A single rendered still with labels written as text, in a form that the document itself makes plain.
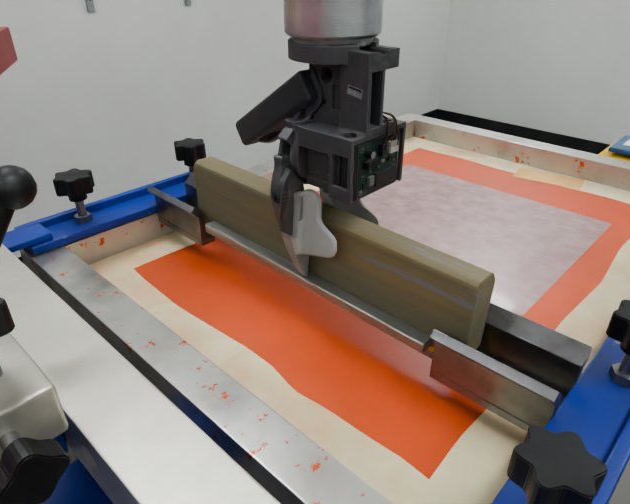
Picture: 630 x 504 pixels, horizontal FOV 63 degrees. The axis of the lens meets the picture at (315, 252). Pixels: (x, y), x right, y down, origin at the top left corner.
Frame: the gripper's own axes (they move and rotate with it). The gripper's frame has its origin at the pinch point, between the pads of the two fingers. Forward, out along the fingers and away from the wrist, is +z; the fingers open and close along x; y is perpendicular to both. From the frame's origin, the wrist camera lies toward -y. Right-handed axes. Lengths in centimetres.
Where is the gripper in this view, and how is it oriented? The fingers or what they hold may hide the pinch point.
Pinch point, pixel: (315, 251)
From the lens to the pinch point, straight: 51.0
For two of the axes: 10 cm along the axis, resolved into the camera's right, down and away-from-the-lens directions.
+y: 7.3, 3.4, -6.0
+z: 0.0, 8.6, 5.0
